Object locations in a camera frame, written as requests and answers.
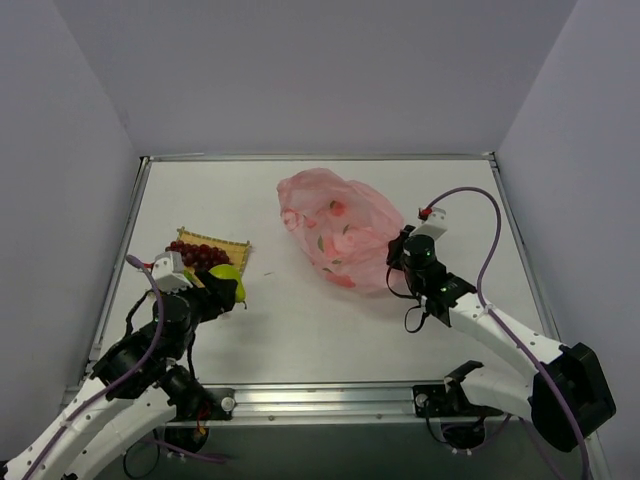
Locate yellow green fake pear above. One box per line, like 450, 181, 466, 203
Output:
208, 264, 247, 308

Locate red fake grapes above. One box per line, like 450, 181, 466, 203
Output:
165, 240, 232, 270

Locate pink plastic bag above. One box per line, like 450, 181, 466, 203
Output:
277, 168, 405, 294

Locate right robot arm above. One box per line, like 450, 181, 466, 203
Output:
386, 226, 616, 452

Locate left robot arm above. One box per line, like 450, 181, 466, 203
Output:
1, 265, 244, 479

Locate yellow bamboo mat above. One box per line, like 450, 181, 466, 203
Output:
176, 227, 251, 274

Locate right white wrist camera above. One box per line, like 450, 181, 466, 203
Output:
417, 207, 448, 241

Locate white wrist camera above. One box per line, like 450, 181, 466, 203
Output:
417, 207, 448, 241
151, 251, 194, 294

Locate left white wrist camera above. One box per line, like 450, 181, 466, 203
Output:
151, 251, 194, 294

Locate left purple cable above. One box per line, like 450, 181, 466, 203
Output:
14, 253, 231, 480

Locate purple cable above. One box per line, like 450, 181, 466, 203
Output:
422, 185, 593, 480
14, 253, 231, 480

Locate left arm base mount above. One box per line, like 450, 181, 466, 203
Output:
124, 384, 237, 476

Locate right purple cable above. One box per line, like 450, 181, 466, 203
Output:
422, 185, 593, 480

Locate aluminium front rail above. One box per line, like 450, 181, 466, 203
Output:
54, 377, 598, 429

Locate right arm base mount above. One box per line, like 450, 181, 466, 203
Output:
412, 383, 508, 455

